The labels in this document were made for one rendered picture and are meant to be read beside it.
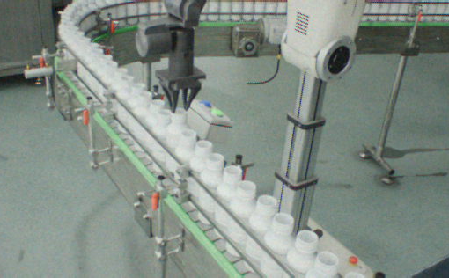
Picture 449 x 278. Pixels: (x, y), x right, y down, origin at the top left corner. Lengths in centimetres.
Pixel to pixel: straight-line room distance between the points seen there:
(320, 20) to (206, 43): 111
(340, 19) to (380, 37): 138
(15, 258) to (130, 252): 54
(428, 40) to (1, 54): 296
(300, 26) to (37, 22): 280
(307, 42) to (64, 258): 158
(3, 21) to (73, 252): 206
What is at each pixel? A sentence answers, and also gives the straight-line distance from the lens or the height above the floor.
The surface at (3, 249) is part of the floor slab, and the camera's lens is 273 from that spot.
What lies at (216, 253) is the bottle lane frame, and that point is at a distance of 111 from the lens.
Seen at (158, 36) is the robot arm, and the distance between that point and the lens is 110.
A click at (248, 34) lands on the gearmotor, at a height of 97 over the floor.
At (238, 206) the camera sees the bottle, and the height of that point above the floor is 113.
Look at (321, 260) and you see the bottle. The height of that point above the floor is 115.
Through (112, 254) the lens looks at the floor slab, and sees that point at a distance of 260.
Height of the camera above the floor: 174
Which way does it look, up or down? 30 degrees down
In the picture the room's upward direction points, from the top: 5 degrees clockwise
